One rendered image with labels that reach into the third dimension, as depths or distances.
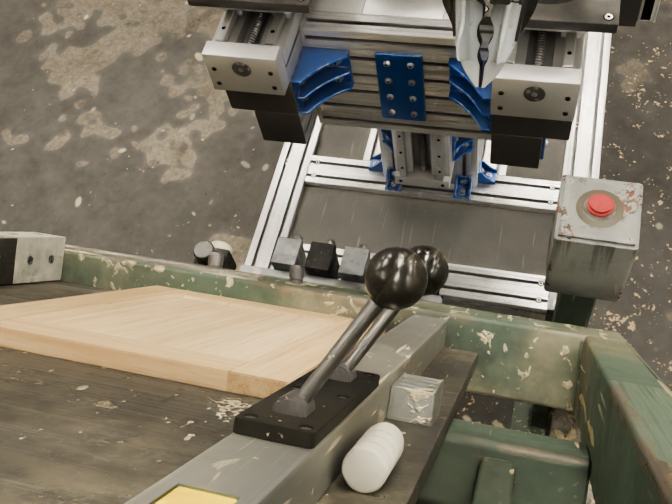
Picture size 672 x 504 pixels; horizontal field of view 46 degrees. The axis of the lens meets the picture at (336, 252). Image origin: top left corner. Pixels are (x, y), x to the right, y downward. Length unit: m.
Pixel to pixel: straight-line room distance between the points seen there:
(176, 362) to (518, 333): 0.57
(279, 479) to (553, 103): 1.02
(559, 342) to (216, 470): 0.82
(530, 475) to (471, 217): 1.30
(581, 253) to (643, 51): 1.60
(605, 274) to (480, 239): 0.80
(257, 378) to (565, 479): 0.33
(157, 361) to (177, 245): 1.68
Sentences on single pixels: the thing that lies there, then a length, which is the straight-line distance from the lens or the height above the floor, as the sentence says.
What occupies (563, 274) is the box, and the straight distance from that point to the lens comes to 1.31.
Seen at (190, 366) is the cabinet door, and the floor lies 1.30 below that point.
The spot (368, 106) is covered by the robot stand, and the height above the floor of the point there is 0.74.
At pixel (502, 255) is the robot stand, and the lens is 2.03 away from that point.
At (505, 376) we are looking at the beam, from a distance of 1.18.
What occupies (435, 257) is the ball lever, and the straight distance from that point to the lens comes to 0.58.
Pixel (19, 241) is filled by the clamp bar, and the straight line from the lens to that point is 1.27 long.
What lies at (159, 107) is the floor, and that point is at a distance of 2.79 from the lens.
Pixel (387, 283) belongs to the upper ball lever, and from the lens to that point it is 0.46.
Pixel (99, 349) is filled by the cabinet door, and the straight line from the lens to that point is 0.79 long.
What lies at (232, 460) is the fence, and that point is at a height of 1.56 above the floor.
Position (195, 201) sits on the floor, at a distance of 2.50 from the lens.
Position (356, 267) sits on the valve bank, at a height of 0.76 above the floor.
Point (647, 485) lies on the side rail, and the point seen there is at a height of 1.45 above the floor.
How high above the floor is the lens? 1.96
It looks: 58 degrees down
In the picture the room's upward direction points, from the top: 14 degrees counter-clockwise
